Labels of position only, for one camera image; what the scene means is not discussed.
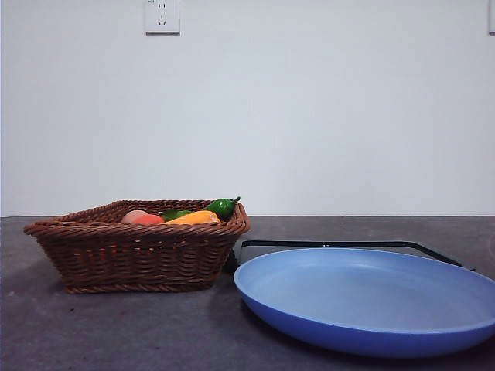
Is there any orange-yellow corn cob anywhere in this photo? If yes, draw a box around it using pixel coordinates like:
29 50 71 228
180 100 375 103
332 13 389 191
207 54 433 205
164 210 221 226

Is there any blue round plate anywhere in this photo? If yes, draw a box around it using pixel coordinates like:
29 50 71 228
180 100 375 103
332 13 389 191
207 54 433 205
234 247 495 359

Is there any brown wicker basket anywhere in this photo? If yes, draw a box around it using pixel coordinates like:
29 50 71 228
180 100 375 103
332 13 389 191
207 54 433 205
22 199 251 294

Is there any green chili pepper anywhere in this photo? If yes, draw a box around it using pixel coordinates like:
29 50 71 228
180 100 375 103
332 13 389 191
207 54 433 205
200 196 241 220

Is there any black rectangular tray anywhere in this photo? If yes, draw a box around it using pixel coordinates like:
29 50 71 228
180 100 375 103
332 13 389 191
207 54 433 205
226 240 476 274

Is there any orange carrot with green leaves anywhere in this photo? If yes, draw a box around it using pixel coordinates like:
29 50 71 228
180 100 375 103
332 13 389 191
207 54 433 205
132 209 193 226

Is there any beige egg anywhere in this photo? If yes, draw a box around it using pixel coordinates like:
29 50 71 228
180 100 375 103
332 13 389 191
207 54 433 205
121 209 150 224

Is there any white wall socket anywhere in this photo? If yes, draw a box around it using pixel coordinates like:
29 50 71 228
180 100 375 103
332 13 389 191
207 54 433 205
144 0 181 36

